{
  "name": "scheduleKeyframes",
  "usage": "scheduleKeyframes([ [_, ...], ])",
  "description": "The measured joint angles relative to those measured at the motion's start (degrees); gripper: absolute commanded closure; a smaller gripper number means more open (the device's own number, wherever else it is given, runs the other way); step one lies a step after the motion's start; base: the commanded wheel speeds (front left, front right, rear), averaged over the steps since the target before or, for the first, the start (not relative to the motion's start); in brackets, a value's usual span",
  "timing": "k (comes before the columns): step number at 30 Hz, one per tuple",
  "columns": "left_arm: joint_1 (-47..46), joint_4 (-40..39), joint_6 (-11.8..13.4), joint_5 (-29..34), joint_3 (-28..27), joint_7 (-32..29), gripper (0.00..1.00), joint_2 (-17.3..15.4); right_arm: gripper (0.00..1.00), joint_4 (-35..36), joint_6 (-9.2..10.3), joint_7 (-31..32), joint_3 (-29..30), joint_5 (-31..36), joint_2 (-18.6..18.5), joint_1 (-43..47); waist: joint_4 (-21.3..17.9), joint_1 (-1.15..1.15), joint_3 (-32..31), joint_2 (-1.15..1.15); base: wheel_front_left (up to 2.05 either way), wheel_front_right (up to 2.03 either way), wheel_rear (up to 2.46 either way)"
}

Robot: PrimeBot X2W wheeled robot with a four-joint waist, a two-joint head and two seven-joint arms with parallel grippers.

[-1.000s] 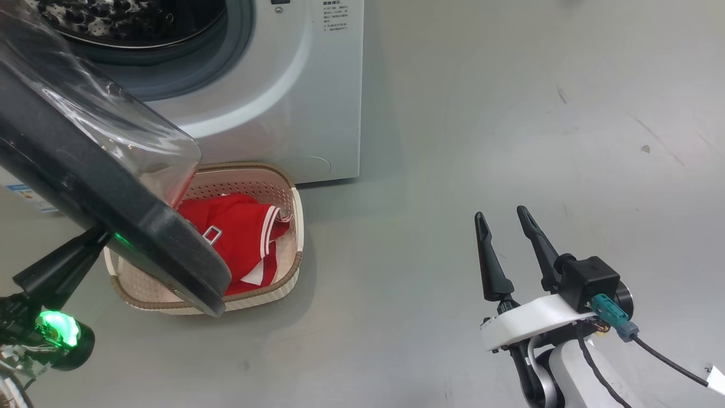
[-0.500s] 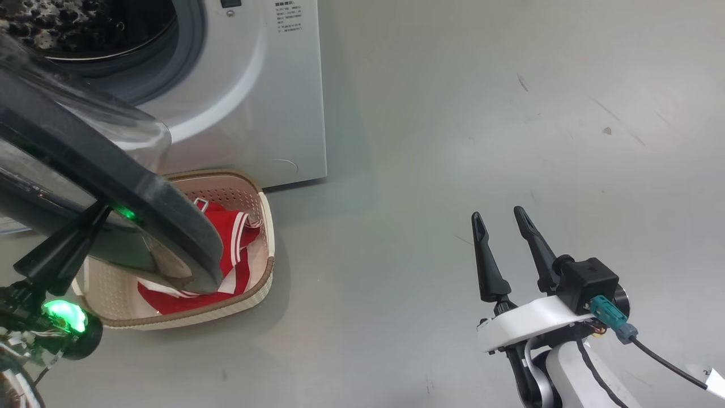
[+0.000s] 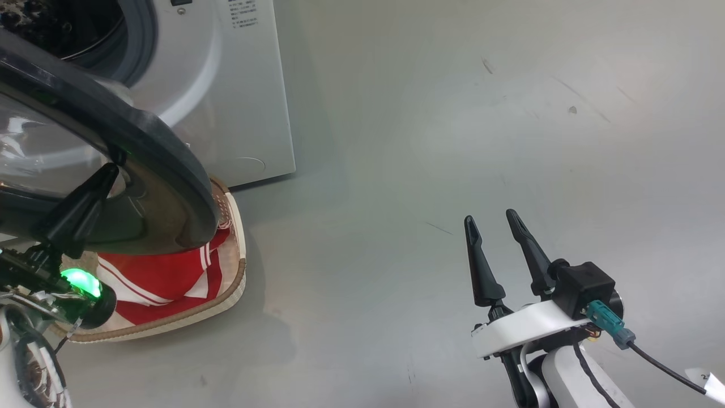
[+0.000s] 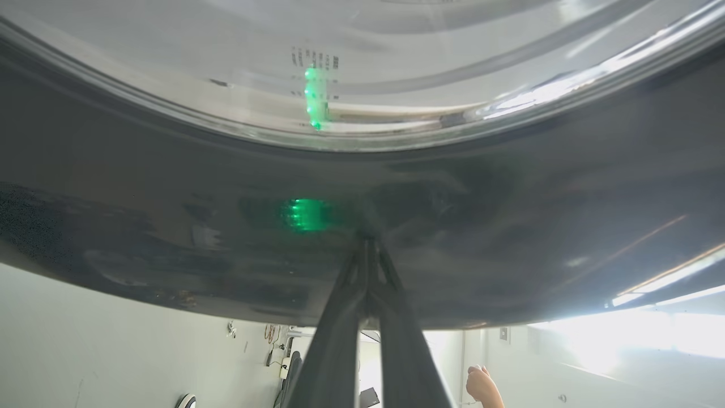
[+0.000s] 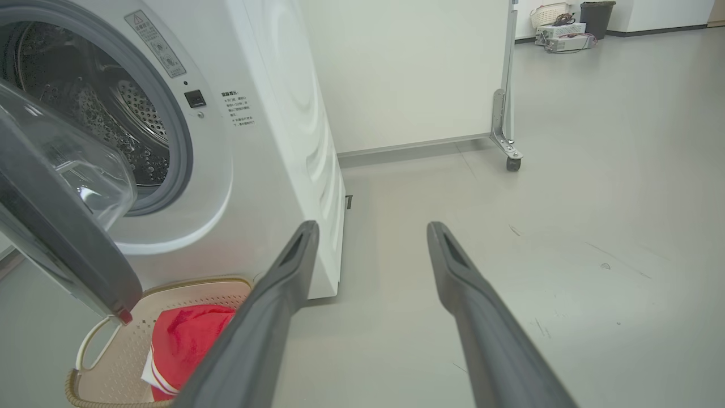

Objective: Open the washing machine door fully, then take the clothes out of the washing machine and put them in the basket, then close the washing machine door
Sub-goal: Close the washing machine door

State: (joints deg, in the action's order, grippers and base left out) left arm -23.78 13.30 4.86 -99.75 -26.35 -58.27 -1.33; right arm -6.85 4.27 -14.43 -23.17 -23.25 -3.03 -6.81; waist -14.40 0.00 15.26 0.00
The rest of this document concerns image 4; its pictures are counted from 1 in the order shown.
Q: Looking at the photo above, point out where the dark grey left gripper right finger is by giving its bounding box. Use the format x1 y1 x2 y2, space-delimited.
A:
365 235 454 408

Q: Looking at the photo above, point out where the bare person hand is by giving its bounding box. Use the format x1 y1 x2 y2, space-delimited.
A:
466 365 500 403

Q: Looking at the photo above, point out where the dark round washing machine door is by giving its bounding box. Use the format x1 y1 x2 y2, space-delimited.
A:
0 0 725 332

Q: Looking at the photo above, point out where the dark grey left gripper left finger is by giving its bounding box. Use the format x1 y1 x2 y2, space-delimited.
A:
286 235 372 408

